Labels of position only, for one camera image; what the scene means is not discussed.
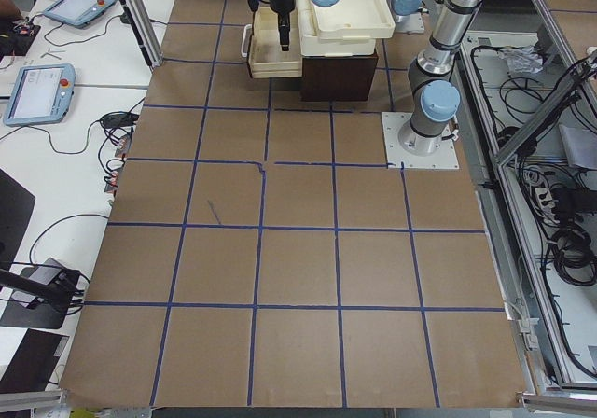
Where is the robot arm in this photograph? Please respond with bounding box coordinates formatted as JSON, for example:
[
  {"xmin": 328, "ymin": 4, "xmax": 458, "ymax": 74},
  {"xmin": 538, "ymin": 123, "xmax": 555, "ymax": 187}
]
[{"xmin": 311, "ymin": 0, "xmax": 483, "ymax": 157}]

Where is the wooden drawer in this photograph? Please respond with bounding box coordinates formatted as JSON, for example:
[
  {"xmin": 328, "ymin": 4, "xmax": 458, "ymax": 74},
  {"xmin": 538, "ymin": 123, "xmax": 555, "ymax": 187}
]
[{"xmin": 247, "ymin": 5, "xmax": 302, "ymax": 79}]

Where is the cream plastic storage box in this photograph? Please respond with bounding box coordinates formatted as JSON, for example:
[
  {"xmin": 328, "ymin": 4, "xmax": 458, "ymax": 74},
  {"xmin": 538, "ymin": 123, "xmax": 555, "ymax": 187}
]
[{"xmin": 298, "ymin": 8, "xmax": 376, "ymax": 57}]

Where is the dark brown cabinet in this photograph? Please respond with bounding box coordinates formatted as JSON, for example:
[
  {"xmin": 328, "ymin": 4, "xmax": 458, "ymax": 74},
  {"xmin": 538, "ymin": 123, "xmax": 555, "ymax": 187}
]
[{"xmin": 300, "ymin": 51, "xmax": 379, "ymax": 102}]

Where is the black power adapter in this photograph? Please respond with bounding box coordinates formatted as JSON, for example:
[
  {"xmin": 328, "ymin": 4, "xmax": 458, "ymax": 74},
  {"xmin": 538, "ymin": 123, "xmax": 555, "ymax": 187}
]
[{"xmin": 100, "ymin": 111, "xmax": 139, "ymax": 130}]

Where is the far blue teach pendant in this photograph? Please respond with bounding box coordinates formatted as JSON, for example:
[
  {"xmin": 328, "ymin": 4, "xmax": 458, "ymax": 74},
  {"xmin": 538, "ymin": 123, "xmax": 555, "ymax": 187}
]
[{"xmin": 42, "ymin": 0, "xmax": 117, "ymax": 28}]

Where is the blue teach pendant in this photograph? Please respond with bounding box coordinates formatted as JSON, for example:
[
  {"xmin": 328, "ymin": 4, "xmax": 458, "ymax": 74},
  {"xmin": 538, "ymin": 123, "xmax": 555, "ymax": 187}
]
[
  {"xmin": 3, "ymin": 63, "xmax": 76, "ymax": 127},
  {"xmin": 42, "ymin": 0, "xmax": 117, "ymax": 28}
]

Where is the crumpled paper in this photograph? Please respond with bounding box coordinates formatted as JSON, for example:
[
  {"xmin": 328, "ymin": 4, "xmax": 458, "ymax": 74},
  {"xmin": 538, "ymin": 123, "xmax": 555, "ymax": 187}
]
[{"xmin": 501, "ymin": 46, "xmax": 543, "ymax": 74}]

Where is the near blue teach pendant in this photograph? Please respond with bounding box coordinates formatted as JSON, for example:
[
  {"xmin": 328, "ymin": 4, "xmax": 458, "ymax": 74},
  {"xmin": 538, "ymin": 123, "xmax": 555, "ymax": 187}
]
[{"xmin": 3, "ymin": 63, "xmax": 76, "ymax": 127}]

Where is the white drawer handle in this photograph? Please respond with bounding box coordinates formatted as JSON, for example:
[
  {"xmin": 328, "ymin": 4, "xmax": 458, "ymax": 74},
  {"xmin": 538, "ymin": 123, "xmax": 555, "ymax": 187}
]
[{"xmin": 241, "ymin": 23, "xmax": 253, "ymax": 59}]

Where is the aluminium frame post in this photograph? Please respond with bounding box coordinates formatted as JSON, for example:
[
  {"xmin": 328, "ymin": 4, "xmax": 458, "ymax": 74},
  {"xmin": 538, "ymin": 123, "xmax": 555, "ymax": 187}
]
[{"xmin": 119, "ymin": 0, "xmax": 163, "ymax": 69}]

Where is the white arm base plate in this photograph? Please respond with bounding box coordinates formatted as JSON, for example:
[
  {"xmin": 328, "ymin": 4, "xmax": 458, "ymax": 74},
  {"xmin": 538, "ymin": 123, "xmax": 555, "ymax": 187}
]
[{"xmin": 382, "ymin": 112, "xmax": 460, "ymax": 171}]

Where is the black cable bundle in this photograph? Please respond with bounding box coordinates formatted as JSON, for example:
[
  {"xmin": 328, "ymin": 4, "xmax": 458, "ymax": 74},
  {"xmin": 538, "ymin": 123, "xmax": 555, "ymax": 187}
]
[{"xmin": 512, "ymin": 156, "xmax": 597, "ymax": 288}]

